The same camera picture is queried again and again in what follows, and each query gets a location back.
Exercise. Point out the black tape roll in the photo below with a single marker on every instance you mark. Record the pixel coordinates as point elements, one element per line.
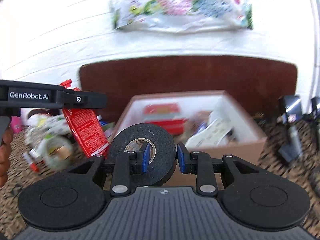
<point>152,152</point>

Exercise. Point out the dark brown headboard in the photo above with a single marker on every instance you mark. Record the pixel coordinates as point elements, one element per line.
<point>255,83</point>

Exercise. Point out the person's left hand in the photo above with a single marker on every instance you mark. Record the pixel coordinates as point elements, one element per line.
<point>4,156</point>

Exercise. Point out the white patterned fan case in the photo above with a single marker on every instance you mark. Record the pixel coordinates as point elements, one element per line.
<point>219,132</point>

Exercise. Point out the large red gift box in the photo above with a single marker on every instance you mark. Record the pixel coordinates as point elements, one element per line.
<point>166,115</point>

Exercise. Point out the large pink cardboard box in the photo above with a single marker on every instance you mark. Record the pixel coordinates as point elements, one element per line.
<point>199,110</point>

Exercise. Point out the red squeeze tube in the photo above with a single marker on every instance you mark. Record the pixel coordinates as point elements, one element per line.
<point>82,120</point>

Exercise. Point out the green patterned tape roll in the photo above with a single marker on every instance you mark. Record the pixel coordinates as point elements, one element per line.
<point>56,151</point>

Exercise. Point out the floral wall cloth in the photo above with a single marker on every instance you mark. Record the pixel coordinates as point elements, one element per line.
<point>181,16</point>

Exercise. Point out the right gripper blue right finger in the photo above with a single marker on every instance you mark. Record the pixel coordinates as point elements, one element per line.
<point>183,156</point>

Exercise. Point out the pink thermos bottle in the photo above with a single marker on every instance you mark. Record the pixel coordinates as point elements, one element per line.
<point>16,124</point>

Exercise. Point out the red capped marker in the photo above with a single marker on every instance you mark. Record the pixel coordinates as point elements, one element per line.
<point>30,162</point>

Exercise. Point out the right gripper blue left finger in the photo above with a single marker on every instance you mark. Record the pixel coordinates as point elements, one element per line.
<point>145,157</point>

